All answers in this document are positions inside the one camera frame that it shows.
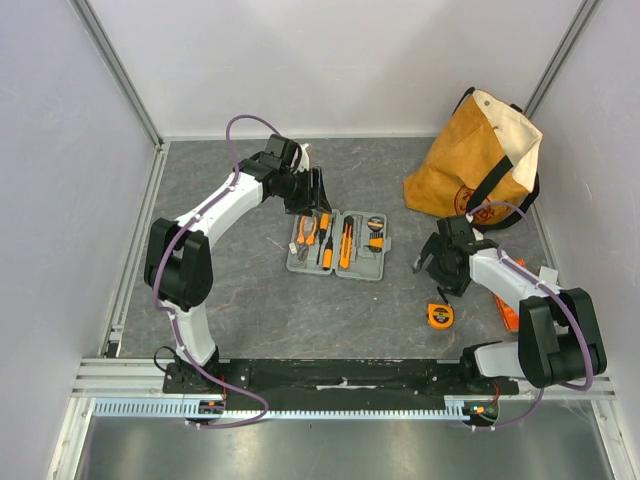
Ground grey plastic tool case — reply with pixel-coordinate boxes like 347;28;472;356
285;210;391;282

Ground orange black screwdriver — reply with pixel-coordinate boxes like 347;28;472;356
316;213;331;264
322;221;335;271

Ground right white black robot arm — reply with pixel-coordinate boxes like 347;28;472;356
412;215;608;394

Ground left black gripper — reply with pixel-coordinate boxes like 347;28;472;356
278;167;332;218

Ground brown canvas tote bag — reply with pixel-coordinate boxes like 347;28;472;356
403;87;543;233

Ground orange handled pliers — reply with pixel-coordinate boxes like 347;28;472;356
292;215;319;262

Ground orange tape measure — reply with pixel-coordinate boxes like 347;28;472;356
427;303;454;330

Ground orange printed box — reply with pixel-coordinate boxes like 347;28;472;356
492;258;526;334

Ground orange utility knife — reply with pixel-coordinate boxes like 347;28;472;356
339;215;354;270

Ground round black orange tape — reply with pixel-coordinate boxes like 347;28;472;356
367;216;385;232

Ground blue grey cable duct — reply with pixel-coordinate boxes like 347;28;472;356
93;397;470;421

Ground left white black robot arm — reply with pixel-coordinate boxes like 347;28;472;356
144;134;331;393

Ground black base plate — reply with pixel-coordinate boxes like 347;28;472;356
162;357;520;399

